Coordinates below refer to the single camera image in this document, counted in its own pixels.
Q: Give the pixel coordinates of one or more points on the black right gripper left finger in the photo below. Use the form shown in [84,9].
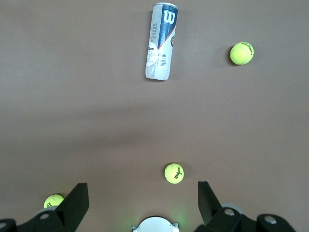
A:
[70,207]

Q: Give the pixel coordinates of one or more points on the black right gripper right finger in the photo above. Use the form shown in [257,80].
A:
[210,210]

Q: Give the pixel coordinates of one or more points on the clear blue-white Wilson tennis can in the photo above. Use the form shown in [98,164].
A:
[160,43]

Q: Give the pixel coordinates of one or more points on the yellow-green tennis ball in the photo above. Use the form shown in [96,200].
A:
[242,53]
[173,173]
[52,200]

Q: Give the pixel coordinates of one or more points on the brown table mat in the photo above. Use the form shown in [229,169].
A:
[72,96]

